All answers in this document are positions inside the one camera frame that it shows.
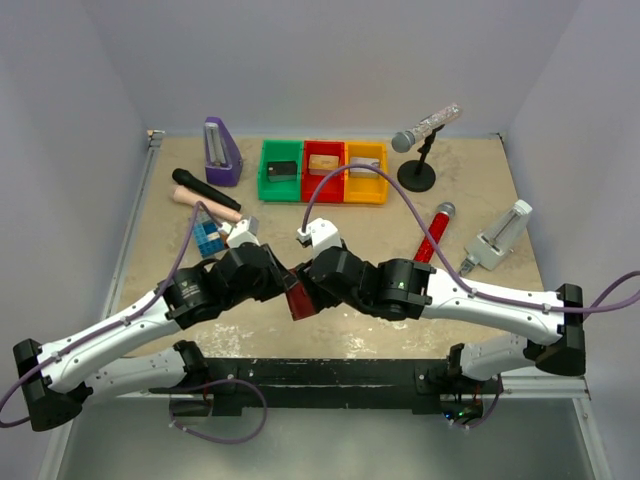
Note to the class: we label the black microphone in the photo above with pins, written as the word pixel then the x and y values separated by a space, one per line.
pixel 186 179

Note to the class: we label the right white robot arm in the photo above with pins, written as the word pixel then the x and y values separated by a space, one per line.
pixel 541 329

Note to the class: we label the red leather card holder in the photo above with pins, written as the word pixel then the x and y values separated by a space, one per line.
pixel 295 301

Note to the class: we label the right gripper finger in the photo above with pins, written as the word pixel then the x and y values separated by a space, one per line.
pixel 314 301
pixel 302 274

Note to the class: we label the pink microphone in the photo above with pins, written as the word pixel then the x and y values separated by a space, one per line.
pixel 181 194

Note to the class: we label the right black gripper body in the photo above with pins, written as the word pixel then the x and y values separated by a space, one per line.
pixel 310 279

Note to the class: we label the yellow plastic bin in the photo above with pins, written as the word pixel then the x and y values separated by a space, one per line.
pixel 358 187

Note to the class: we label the grey plastic strut piece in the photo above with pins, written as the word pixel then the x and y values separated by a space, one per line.
pixel 468 264

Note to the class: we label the white metronome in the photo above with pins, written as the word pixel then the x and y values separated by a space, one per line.
pixel 493 244

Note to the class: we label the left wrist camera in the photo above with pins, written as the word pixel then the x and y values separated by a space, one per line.
pixel 241 232

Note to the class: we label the silver glitter microphone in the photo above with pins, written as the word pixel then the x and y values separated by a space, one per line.
pixel 404 140

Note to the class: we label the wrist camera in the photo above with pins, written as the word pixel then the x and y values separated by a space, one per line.
pixel 241 232
pixel 319 235

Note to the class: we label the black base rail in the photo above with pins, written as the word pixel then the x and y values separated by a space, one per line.
pixel 417 385

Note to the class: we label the purple metronome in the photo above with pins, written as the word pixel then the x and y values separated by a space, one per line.
pixel 223 160

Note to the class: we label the black card stack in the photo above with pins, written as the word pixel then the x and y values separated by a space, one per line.
pixel 281 171

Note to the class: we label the gold card stack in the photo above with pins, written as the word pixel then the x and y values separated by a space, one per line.
pixel 322 165

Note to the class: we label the blue building block stack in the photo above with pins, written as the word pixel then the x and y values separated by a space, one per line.
pixel 207 237

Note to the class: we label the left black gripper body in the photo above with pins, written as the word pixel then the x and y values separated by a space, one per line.
pixel 275 270

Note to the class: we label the silver card stack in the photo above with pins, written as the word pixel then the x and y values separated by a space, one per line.
pixel 364 167

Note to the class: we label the green plastic bin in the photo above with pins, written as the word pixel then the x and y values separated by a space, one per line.
pixel 280 150

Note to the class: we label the black microphone stand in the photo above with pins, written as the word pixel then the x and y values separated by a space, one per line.
pixel 418 175

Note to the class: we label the red glitter microphone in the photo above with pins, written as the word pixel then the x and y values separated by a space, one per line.
pixel 445 212

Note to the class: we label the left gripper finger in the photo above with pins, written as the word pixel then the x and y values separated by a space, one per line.
pixel 287 278
pixel 280 295

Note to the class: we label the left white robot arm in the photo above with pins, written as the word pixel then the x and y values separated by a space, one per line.
pixel 57 378

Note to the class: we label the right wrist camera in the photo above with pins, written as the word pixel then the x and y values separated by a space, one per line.
pixel 319 235

